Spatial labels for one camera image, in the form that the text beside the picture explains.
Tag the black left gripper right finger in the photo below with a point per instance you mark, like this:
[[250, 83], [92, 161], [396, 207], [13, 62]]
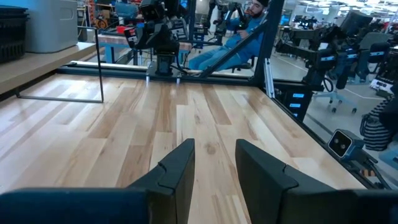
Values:
[[264, 193]]

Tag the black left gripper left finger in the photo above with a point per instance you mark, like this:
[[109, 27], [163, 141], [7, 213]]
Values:
[[177, 186]]

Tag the white plastic basket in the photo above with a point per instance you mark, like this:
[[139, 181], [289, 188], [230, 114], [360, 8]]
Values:
[[49, 28]]

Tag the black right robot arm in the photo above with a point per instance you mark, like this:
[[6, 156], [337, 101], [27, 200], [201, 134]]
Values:
[[164, 65]]

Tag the black background robot arm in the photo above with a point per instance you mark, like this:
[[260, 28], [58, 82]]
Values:
[[224, 18], [323, 59]]

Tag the person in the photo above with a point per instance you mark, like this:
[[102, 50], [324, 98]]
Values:
[[205, 59]]

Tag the black controller box blue displays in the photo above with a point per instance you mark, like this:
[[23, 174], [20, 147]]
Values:
[[295, 105]]

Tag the striped bag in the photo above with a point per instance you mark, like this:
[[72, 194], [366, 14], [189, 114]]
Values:
[[374, 133]]

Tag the grey depth camera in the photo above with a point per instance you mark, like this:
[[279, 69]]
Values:
[[342, 144]]

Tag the black aluminium rig frame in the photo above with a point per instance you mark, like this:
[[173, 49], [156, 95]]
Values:
[[270, 37]]

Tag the wooden shelf black metal frame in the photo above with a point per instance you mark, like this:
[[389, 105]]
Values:
[[37, 65]]

